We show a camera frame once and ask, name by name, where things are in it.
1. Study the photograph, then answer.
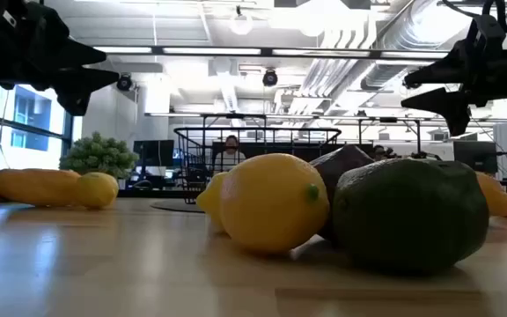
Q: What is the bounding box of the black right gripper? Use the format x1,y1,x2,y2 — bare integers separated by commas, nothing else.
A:
400,15,507,137

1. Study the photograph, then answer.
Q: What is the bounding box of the black overhead light bar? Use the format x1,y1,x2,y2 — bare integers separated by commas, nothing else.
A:
92,45,451,61

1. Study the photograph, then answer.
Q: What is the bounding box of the purple plum bottom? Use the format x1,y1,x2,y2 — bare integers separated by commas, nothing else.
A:
309,144,376,246

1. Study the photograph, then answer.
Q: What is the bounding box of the silver ventilation duct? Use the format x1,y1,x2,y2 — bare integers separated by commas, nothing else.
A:
358,0,474,92

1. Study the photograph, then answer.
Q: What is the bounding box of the dark green avocado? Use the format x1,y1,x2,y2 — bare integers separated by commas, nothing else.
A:
331,157,490,275

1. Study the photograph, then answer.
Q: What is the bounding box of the black wire basket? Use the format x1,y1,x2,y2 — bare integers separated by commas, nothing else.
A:
173,126,342,206

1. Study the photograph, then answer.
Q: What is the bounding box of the black background desk frame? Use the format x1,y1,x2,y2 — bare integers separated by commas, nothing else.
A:
200,113,268,129
357,116,423,159

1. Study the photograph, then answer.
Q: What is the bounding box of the green plant in white pot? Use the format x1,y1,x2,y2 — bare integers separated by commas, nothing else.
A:
58,130,140,181

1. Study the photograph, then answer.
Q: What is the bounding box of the yellow lemon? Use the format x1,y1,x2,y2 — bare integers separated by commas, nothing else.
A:
76,171,120,210
195,171,231,233
219,152,330,255

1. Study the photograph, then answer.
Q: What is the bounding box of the white round ceiling lamp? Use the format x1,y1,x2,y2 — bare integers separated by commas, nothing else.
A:
229,11,254,36

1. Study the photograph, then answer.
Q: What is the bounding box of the seated person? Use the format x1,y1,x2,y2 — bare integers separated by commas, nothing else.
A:
212,134,248,173

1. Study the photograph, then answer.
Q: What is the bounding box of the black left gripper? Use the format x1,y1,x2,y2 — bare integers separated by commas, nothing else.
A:
0,0,121,117

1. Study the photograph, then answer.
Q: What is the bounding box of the black computer monitor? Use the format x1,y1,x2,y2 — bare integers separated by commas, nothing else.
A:
452,140,499,174
132,139,175,168

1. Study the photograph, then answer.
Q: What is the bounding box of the black ceiling spotlight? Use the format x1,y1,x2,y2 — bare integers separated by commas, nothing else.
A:
115,72,134,92
261,68,279,88

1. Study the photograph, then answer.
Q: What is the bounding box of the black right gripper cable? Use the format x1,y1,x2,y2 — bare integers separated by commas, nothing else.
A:
440,0,507,35

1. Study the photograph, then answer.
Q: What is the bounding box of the person at distant desk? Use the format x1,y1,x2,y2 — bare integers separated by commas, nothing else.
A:
371,144,398,162

